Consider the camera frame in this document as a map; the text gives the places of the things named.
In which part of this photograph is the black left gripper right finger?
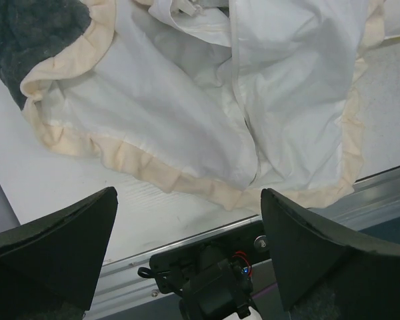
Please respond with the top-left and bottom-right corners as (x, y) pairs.
(261, 189), (400, 312)

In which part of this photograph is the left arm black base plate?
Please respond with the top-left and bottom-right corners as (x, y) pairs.
(137, 221), (270, 319)

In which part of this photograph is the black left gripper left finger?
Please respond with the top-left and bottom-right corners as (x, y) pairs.
(0, 187), (118, 312)

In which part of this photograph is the white pillowcase with cream ruffle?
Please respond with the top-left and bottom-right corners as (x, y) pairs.
(0, 0), (387, 214)

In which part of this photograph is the white pillow with yellow band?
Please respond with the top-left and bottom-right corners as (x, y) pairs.
(384, 0), (400, 40)

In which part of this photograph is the aluminium front rail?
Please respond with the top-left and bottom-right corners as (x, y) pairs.
(86, 167), (400, 319)

